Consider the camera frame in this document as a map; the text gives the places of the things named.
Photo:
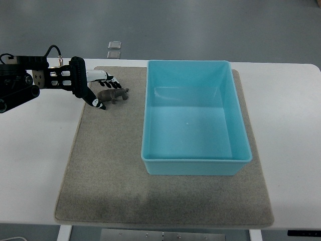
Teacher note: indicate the lower metal floor plate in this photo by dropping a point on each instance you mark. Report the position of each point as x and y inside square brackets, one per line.
[113, 54]

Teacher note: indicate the blue plastic box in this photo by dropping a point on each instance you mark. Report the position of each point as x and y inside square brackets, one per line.
[193, 123]

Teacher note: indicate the black desk control panel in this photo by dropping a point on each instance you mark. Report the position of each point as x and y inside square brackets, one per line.
[304, 233]

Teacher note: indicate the grey metal table crossbar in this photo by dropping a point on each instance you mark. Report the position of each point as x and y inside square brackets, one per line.
[122, 234]

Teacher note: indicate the grey felt mat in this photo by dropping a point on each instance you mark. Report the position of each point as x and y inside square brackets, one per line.
[106, 182]

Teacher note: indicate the metal floor plate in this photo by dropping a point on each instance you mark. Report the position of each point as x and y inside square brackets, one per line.
[113, 54]
[114, 45]

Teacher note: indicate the white table leg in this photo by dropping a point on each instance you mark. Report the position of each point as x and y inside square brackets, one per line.
[64, 233]
[255, 235]

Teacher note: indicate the white right table leg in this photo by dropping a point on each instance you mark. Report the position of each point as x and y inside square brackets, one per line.
[255, 235]

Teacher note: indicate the white left table leg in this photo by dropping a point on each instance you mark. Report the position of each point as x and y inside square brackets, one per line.
[64, 233]

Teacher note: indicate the brown toy hippo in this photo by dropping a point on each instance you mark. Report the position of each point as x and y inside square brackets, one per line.
[112, 95]

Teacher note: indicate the upper metal floor plate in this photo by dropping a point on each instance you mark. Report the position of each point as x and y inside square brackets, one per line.
[114, 45]

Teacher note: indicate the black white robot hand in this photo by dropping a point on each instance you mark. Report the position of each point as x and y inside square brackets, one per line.
[82, 79]

